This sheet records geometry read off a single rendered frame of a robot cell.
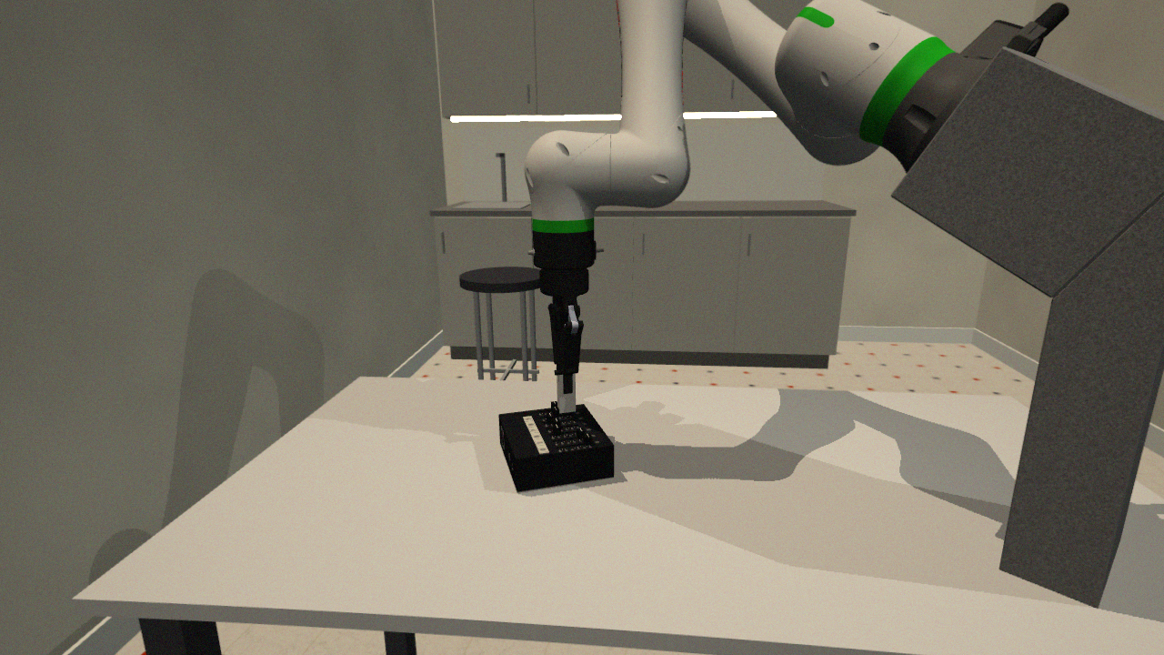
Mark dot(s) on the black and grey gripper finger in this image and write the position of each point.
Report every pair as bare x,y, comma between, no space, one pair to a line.
554,337
569,341

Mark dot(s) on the black lighting desk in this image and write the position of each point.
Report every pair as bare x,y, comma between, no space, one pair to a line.
541,454

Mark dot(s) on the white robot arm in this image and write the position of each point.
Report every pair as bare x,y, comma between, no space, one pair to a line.
887,81

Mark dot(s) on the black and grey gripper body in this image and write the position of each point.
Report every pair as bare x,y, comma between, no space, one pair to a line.
566,285

